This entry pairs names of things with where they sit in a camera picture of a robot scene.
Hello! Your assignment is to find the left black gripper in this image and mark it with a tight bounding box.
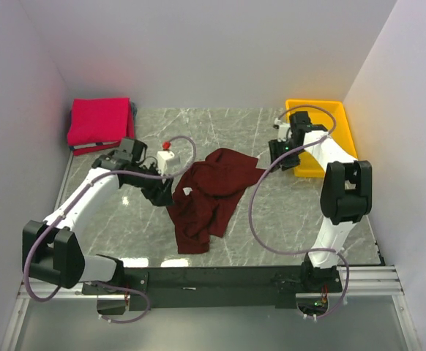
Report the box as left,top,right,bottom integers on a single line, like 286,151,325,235
127,160,174,207

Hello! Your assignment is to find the black base beam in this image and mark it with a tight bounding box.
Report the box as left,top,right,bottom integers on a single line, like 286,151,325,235
82,263,346,311

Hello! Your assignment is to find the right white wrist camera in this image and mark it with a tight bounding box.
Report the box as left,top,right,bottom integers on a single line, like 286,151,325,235
273,121,291,142

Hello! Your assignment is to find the dark red t-shirt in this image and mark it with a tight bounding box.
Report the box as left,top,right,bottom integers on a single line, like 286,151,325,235
168,148,264,254

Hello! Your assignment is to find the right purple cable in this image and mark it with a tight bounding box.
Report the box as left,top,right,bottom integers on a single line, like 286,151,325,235
248,105,350,320

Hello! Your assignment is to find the folded pink t-shirt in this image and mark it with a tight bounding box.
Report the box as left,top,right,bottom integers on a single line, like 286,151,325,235
67,97,133,147

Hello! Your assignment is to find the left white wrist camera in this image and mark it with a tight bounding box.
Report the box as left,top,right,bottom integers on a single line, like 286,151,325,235
156,141,180,175

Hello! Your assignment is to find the yellow plastic tray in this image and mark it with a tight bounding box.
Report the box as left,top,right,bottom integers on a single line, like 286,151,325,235
285,99,357,178

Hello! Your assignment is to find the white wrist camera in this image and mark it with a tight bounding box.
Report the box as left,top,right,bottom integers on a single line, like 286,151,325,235
273,121,291,142
156,141,180,175

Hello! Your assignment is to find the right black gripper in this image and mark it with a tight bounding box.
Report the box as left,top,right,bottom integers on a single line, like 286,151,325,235
268,137,303,173

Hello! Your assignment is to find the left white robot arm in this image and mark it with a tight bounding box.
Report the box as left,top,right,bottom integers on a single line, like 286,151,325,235
22,138,178,294

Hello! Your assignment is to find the folded red striped t-shirt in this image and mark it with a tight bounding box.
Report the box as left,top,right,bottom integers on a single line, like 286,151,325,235
67,107,137,156

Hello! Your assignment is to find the aluminium rail frame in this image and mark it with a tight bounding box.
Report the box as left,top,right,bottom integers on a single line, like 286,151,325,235
1,265,420,350

